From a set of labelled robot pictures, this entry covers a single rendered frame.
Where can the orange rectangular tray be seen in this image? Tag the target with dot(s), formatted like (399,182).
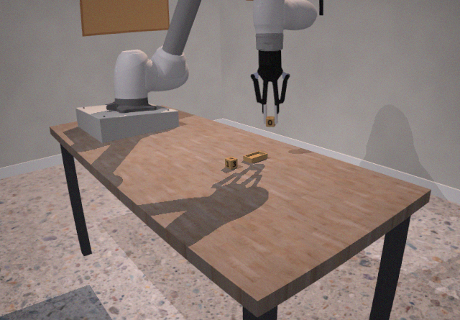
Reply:
(255,157)

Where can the tan wooden number cube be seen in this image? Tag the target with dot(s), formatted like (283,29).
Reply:
(231,162)
(270,121)

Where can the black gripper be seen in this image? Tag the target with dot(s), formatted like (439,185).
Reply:
(270,69)

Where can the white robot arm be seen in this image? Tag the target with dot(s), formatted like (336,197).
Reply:
(135,75)

